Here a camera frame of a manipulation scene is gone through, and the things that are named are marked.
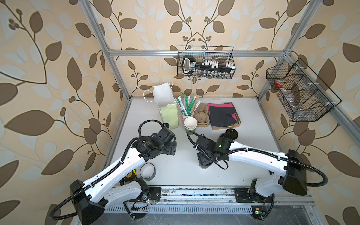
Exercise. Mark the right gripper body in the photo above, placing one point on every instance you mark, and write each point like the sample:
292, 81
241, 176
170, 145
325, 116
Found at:
204, 159

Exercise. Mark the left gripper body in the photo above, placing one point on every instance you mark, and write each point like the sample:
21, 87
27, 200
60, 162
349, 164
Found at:
168, 149

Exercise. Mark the green white paper bag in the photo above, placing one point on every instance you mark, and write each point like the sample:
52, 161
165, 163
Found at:
163, 97

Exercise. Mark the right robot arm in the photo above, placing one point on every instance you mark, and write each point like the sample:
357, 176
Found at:
288, 170

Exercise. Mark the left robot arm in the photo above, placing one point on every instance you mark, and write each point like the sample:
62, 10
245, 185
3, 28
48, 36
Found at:
90, 199

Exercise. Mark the yellow black tape measure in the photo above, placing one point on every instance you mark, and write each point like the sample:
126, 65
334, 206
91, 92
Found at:
130, 176

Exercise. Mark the brown pulp cup carriers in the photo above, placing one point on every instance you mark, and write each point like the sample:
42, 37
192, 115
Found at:
202, 116

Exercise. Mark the stack of coloured napkins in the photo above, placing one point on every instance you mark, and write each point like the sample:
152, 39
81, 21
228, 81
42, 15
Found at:
223, 115

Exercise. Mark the cup of wrapped straws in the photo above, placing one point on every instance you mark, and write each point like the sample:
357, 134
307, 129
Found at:
187, 104

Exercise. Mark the black tool in basket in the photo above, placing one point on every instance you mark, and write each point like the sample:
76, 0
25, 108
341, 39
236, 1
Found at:
189, 66

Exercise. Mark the red capped plastic bottle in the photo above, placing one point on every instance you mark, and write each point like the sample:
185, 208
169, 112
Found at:
286, 96

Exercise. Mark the grey duct tape roll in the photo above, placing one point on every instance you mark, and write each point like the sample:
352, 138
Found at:
148, 171

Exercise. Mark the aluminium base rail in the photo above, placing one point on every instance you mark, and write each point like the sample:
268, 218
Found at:
212, 195

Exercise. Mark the black wire basket back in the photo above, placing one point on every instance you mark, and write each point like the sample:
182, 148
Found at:
222, 54

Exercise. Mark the black wire basket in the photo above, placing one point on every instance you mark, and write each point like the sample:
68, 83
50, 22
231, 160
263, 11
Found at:
313, 96
222, 54

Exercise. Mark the black wire basket right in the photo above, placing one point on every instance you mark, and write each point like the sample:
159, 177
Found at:
313, 96

